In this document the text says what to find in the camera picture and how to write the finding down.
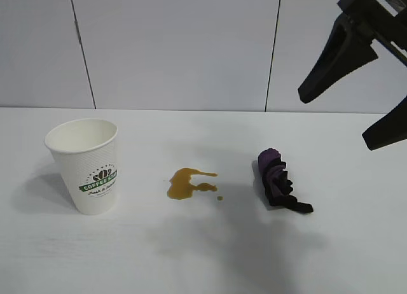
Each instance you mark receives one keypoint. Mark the white paper coffee cup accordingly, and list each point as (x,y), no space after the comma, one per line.
(86,179)

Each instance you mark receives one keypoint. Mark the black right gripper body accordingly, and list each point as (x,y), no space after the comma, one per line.
(365,11)

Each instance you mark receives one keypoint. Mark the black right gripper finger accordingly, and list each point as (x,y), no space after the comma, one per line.
(337,58)
(389,128)

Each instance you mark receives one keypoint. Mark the purple and black cloth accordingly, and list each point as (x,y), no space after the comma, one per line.
(276,182)

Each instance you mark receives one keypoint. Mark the brown coffee spill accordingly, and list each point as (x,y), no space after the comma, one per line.
(180,186)

